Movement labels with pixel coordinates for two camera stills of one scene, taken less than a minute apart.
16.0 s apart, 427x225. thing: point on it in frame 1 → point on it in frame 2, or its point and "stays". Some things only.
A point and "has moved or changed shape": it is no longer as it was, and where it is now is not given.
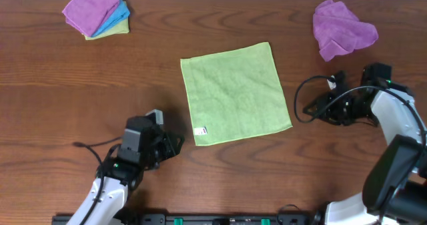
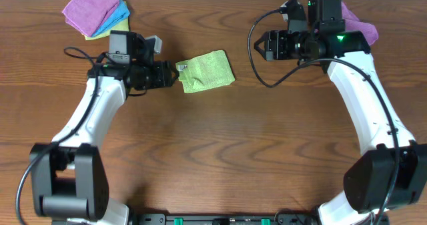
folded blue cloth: (119, 14) stays
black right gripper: (324, 100) → (275, 41)
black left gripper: (167, 143) → (167, 75)
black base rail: (203, 219) stays
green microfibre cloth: (235, 94) has moved or changed shape
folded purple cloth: (89, 8) stays
